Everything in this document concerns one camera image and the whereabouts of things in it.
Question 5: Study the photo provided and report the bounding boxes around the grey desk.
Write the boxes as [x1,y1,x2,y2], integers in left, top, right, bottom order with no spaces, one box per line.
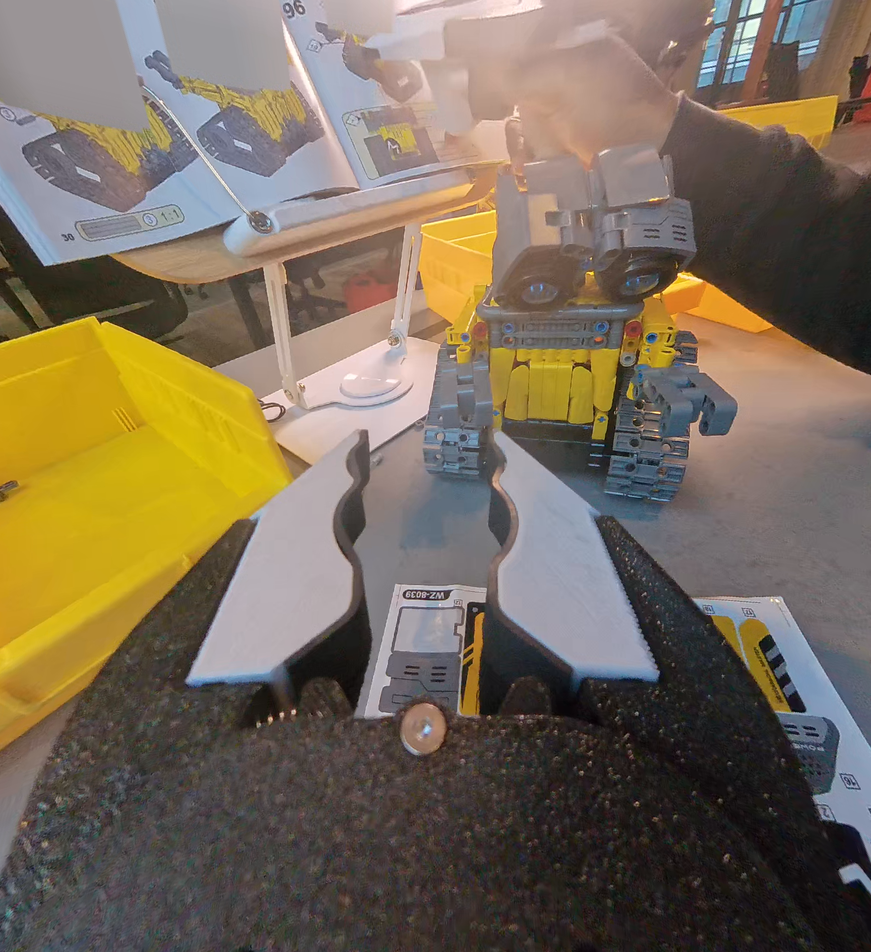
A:
[0,294,871,952]

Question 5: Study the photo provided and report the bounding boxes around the white book stand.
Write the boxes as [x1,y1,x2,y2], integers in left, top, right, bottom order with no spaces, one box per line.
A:
[112,85,496,477]

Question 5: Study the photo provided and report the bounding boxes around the white sticker sheet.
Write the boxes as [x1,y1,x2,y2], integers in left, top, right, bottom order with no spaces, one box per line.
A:
[354,584,871,952]

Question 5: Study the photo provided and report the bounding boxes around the paned window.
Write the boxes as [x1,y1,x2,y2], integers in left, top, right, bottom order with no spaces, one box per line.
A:
[696,0,834,90]

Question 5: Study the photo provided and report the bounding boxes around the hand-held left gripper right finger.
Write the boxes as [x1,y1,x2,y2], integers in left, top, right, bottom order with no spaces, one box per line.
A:
[479,431,661,716]

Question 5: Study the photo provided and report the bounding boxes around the yellow grey toy brick robot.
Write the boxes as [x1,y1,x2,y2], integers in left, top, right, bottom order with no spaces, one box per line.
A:
[422,290,739,503]

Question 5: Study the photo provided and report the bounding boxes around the robot instruction booklet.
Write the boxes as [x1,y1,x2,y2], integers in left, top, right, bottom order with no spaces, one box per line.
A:
[0,0,474,265]

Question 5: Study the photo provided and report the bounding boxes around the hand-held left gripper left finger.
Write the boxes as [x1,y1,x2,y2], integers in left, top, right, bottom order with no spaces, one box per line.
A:
[186,430,373,718]

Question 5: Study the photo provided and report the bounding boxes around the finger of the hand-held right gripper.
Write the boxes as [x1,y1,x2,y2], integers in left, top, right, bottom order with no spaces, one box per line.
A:
[363,15,481,140]

